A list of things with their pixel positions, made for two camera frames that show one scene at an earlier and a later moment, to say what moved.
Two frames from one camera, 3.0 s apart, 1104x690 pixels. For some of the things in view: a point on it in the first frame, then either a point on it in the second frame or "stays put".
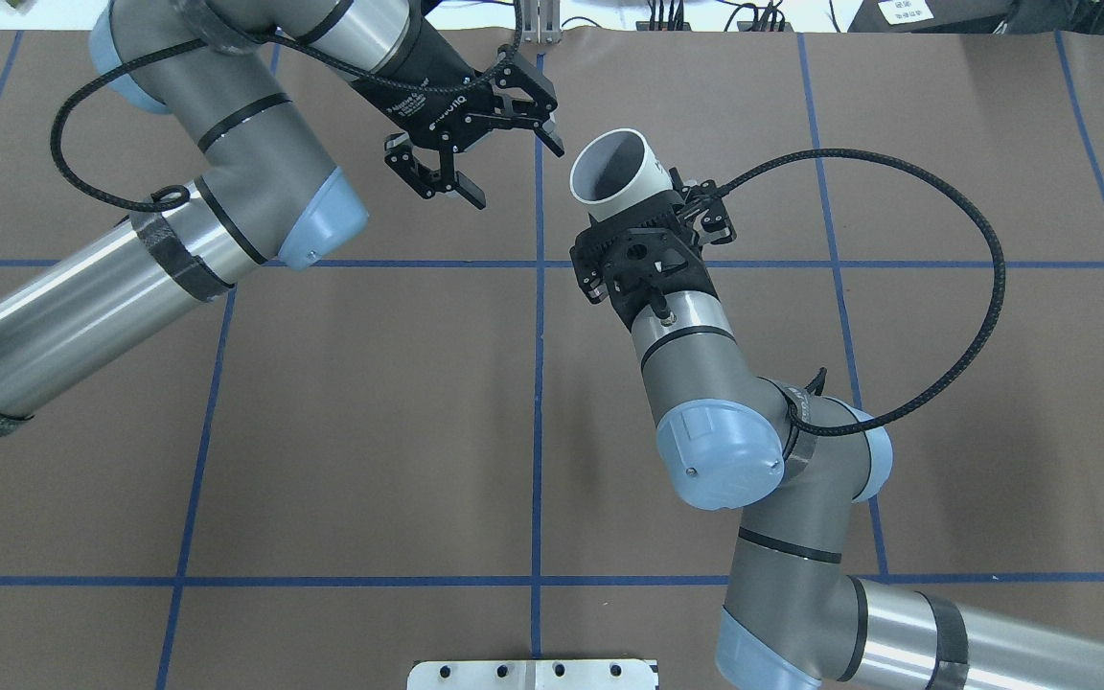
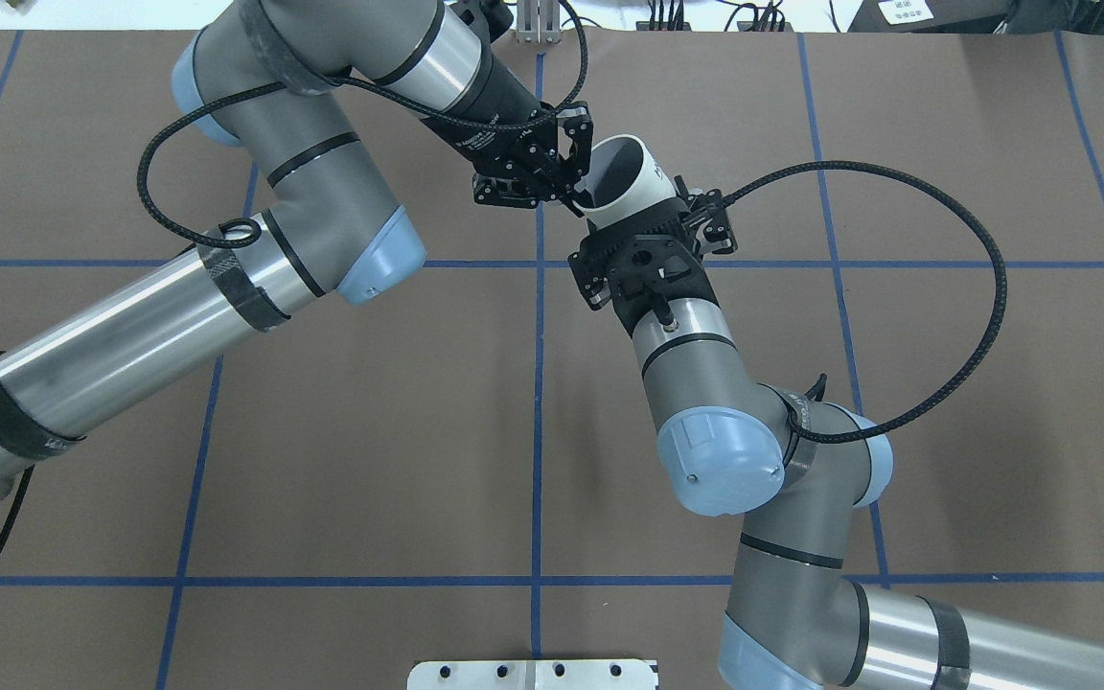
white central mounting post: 533,675 stays put
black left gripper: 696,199 stays put
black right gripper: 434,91 -> 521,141
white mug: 615,171 stays put
